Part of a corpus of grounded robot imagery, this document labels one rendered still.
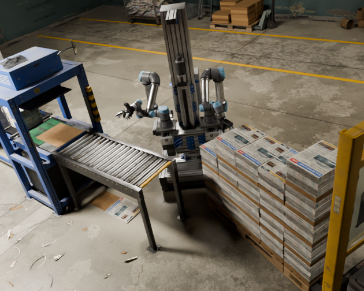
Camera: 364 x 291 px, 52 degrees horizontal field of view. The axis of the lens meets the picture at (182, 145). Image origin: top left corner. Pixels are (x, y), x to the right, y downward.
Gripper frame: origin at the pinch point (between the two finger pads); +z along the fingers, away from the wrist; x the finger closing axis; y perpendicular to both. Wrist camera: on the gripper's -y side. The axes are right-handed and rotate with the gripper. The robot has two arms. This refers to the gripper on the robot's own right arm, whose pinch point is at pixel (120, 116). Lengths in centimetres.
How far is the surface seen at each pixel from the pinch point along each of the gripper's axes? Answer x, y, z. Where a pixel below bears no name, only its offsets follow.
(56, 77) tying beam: 87, -19, -12
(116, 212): 11, 125, 19
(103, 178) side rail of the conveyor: -2, 46, 42
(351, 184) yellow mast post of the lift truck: -208, -60, 75
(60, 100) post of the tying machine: 133, 42, -51
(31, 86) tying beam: 95, -19, 15
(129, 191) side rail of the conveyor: -36, 44, 48
